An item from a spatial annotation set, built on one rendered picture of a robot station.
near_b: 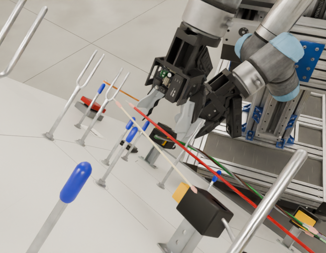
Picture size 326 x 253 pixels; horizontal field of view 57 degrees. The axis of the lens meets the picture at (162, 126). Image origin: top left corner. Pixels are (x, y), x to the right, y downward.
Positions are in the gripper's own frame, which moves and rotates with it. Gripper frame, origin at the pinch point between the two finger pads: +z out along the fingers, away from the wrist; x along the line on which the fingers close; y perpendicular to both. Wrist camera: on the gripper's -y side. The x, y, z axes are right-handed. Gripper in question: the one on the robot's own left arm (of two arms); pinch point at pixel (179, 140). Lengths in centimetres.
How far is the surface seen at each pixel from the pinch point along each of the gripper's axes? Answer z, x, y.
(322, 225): -19, -39, -131
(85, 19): 38, -284, 8
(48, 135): 8.4, 24.5, 30.1
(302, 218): -12.1, 21.7, -21.3
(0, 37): -4, 43, 42
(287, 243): -5.7, 20.6, -28.1
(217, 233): -4.3, 42.6, 16.2
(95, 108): 11.0, -6.3, 18.4
